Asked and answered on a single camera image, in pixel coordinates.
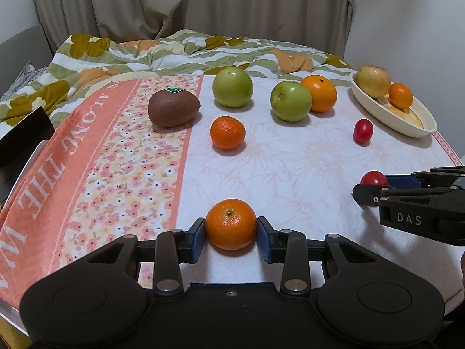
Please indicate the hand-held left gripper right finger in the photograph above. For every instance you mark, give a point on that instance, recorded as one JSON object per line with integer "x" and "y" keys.
{"x": 264, "y": 241}

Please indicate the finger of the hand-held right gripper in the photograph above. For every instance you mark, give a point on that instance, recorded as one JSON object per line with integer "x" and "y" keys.
{"x": 399, "y": 181}
{"x": 367, "y": 195}

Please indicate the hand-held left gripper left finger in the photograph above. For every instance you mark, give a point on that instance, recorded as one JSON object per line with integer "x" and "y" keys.
{"x": 198, "y": 241}

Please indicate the red cherry tomato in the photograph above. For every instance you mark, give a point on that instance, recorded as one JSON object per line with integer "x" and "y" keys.
{"x": 363, "y": 131}
{"x": 372, "y": 178}

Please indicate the small mandarin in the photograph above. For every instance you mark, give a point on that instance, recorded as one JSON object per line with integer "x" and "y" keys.
{"x": 227, "y": 132}
{"x": 231, "y": 224}

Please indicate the cream oval bowl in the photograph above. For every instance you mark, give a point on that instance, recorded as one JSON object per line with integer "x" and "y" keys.
{"x": 399, "y": 121}

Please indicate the large orange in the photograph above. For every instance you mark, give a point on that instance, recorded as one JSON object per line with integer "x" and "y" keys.
{"x": 321, "y": 92}

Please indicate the green apple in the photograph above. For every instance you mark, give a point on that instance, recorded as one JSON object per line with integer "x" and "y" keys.
{"x": 290, "y": 101}
{"x": 232, "y": 87}

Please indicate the brown kiwi with green sticker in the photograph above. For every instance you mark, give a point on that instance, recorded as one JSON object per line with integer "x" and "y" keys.
{"x": 172, "y": 111}

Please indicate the pink floral tablecloth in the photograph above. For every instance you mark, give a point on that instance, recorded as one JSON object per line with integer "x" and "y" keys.
{"x": 308, "y": 160}

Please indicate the medium orange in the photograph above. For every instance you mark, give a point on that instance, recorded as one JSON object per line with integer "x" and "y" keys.
{"x": 400, "y": 95}

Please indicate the yellow apple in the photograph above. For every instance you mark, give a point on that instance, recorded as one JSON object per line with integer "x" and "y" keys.
{"x": 373, "y": 81}

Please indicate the green striped floral quilt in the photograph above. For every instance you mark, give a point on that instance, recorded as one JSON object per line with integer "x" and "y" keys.
{"x": 145, "y": 58}

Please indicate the black board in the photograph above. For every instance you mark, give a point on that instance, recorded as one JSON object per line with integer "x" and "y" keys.
{"x": 21, "y": 141}

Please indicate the beige curtain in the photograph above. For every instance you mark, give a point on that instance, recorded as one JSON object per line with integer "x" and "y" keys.
{"x": 218, "y": 0}

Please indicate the grey patterned pillow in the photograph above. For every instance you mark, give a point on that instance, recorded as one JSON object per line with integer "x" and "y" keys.
{"x": 18, "y": 78}

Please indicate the grey padded headboard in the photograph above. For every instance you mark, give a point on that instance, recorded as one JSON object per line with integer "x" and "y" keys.
{"x": 21, "y": 51}

